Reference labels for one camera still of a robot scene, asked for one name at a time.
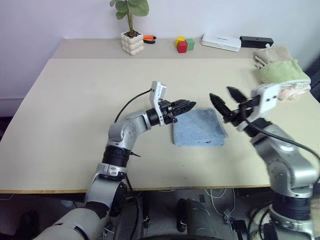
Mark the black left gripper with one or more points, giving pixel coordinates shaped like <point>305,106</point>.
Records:
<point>166,110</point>

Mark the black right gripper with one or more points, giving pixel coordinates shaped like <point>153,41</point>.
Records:
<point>237,116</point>

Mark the blue cloth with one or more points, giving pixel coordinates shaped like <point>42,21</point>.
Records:
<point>200,127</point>

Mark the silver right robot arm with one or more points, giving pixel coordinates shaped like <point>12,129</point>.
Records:
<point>282,160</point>

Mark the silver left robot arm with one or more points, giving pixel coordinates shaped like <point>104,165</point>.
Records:
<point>125,130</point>

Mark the folded green towel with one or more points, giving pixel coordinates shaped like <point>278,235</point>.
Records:
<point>282,72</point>

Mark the folded beige towel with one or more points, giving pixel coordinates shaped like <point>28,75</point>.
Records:
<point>272,55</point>

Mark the flat white box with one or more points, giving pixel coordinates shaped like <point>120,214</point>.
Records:
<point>220,42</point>

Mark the red cube block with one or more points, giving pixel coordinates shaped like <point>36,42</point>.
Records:
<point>182,47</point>

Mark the green cube block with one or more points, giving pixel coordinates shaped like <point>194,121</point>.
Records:
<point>190,44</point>

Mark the long black box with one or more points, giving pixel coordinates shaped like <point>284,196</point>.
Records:
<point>256,42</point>

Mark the yellow cube block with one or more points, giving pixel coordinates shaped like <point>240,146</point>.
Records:
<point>180,39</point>

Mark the orange black marker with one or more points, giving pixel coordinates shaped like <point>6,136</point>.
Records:
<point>149,38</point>

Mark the white bubble plant pot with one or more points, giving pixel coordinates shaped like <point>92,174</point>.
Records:
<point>132,43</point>

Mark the green leafy plant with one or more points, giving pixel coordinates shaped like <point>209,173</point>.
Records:
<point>131,7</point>

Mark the black table foot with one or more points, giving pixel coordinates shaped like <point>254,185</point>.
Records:
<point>240,230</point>

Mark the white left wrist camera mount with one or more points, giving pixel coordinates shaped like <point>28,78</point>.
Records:
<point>157,97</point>

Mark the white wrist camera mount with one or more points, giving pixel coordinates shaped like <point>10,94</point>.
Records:
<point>157,97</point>
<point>267,100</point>

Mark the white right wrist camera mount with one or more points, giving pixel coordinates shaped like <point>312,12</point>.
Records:
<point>267,100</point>

